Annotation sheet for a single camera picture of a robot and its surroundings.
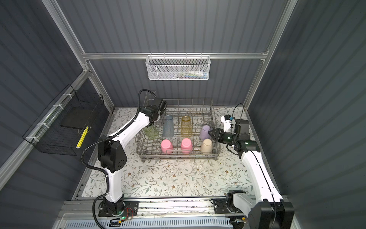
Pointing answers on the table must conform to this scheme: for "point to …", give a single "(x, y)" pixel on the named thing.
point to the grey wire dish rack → (201, 111)
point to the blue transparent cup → (168, 126)
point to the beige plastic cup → (206, 146)
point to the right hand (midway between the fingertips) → (213, 133)
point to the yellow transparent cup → (186, 127)
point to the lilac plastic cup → (204, 134)
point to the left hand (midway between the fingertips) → (157, 117)
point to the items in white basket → (191, 75)
